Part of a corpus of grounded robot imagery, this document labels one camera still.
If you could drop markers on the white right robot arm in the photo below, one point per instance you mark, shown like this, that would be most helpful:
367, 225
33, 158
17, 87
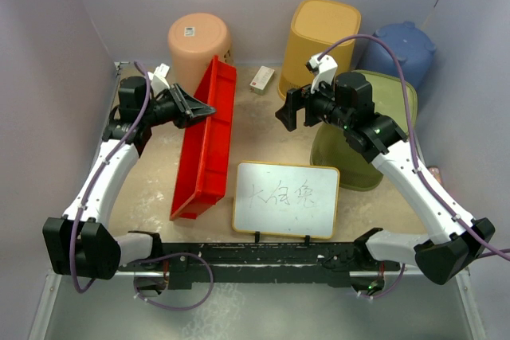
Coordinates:
398, 165

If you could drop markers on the orange plastic bin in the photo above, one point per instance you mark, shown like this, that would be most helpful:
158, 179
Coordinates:
193, 41

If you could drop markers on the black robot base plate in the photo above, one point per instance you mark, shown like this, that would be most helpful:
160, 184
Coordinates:
329, 263

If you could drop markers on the green mesh waste basket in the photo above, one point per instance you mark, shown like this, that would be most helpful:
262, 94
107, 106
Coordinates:
369, 116

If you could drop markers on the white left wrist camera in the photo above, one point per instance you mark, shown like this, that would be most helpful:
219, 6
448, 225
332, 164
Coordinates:
158, 78

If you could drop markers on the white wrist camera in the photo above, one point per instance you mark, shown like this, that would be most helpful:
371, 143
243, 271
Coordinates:
158, 78
323, 67

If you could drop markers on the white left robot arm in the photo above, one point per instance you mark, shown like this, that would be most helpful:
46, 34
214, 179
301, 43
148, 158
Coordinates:
79, 243

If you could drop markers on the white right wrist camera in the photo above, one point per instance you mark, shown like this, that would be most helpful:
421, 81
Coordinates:
323, 67

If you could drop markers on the aluminium frame rail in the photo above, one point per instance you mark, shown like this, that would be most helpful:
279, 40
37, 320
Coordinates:
136, 286

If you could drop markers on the small green white box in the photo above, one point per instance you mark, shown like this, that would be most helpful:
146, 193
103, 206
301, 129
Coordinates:
261, 80

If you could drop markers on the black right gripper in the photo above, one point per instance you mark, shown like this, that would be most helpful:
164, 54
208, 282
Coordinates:
298, 99

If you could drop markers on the pink capped marker tube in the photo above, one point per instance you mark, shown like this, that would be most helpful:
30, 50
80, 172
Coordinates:
436, 173

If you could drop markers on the blue plastic bucket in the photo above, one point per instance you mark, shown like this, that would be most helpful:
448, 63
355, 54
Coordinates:
412, 47

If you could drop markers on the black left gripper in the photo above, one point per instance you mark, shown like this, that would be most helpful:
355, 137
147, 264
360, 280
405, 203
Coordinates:
186, 107

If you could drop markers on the yellow slatted waste basket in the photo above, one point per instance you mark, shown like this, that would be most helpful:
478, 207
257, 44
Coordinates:
315, 25

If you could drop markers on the yellow framed whiteboard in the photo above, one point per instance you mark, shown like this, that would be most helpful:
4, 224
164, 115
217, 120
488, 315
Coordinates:
286, 200

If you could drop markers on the red plastic tray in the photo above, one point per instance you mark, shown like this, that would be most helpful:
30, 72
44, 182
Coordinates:
203, 167

